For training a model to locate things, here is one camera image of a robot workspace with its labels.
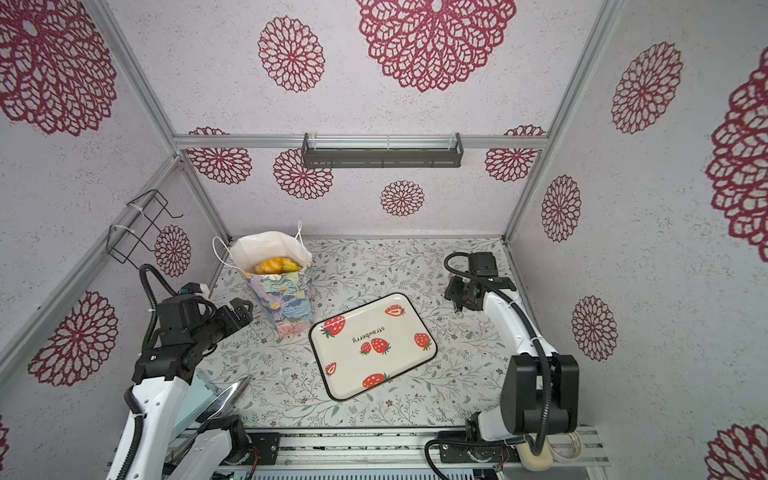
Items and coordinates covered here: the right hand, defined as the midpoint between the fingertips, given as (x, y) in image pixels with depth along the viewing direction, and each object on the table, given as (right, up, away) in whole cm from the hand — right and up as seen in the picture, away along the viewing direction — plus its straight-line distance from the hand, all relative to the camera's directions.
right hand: (454, 287), depth 88 cm
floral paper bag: (-48, -2, -5) cm, 48 cm away
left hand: (-58, -7, -11) cm, 59 cm away
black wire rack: (-84, +14, -12) cm, 86 cm away
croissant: (-52, +6, -2) cm, 52 cm away
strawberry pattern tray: (-26, -18, +4) cm, 31 cm away
